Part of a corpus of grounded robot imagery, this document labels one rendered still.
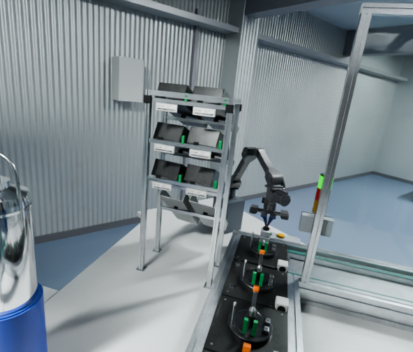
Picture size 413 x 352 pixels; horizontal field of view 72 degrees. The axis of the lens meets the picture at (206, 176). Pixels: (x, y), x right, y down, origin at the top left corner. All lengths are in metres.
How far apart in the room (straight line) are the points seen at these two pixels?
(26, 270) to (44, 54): 2.50
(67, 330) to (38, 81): 2.36
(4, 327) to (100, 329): 0.38
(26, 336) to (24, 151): 2.41
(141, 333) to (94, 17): 2.79
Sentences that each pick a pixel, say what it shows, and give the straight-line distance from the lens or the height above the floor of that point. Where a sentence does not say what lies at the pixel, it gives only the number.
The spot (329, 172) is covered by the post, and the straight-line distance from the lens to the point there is 1.15.
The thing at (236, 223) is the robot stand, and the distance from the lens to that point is 1.81.
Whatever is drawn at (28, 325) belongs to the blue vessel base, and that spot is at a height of 1.08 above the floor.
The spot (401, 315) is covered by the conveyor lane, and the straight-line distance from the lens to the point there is 1.45.
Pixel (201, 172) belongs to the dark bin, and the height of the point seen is 1.35.
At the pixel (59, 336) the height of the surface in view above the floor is 0.86.
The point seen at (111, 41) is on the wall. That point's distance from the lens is 3.29.
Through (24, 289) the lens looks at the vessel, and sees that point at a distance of 0.85.
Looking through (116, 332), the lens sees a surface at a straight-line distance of 1.15.
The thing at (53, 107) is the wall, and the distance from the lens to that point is 3.14.
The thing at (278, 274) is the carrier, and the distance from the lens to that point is 1.31.
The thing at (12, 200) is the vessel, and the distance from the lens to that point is 0.74.
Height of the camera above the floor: 1.67
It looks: 16 degrees down
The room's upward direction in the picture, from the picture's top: 6 degrees clockwise
